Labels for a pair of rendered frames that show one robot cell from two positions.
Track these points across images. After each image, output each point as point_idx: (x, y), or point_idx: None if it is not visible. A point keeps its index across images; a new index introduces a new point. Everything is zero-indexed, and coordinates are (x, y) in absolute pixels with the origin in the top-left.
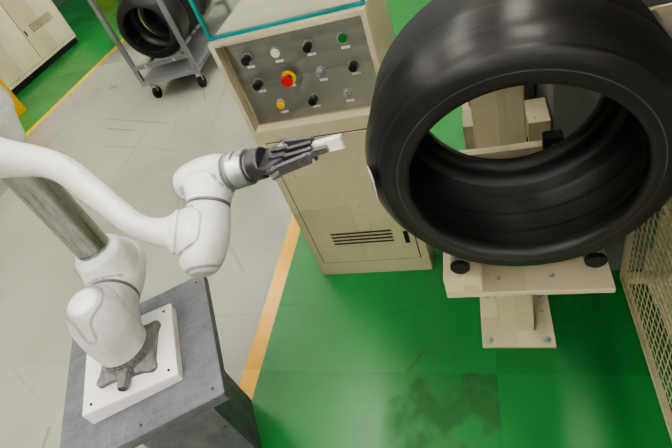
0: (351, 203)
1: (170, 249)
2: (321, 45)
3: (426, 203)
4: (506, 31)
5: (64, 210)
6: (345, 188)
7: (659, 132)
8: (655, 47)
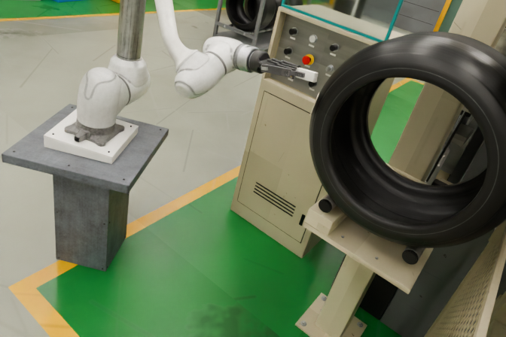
0: (285, 168)
1: (178, 65)
2: (342, 53)
3: (333, 158)
4: (446, 50)
5: (135, 19)
6: (288, 155)
7: (495, 169)
8: None
